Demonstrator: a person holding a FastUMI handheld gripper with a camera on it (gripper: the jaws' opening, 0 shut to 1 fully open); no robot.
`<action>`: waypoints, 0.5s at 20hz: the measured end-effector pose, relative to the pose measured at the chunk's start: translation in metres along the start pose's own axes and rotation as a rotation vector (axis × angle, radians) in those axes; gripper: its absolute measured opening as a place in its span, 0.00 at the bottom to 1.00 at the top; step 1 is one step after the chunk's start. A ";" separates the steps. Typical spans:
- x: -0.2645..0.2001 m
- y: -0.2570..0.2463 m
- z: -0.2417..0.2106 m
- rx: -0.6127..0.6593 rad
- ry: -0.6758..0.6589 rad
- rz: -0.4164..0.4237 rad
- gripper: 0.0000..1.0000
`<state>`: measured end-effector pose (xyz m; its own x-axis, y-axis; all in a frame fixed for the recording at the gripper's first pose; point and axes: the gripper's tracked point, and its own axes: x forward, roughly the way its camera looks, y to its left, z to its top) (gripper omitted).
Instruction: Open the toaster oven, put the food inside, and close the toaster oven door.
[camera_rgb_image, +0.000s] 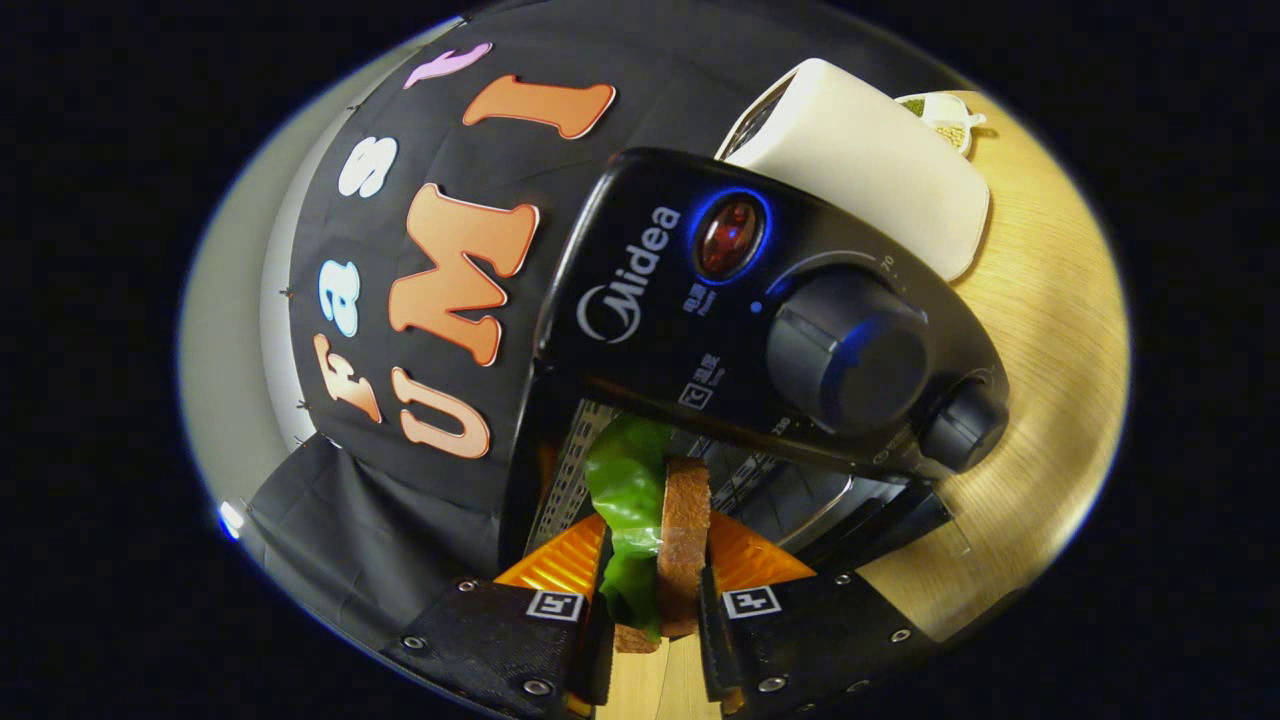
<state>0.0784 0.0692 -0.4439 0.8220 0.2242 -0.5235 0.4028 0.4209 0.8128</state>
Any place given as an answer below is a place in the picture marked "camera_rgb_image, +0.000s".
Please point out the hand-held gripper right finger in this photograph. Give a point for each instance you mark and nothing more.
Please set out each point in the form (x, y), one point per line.
(800, 640)

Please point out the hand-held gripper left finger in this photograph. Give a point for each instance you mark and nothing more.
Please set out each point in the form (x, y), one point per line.
(490, 640)

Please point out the lettuce sandwich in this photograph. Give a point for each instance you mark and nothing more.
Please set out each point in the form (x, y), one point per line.
(685, 520)

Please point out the black toaster oven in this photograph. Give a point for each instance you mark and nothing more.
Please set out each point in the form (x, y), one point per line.
(650, 290)

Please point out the white pop-up toaster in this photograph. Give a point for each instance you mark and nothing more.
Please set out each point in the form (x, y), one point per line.
(860, 160)

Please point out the white divided dish of beans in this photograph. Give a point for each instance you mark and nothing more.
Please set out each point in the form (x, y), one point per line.
(945, 115)

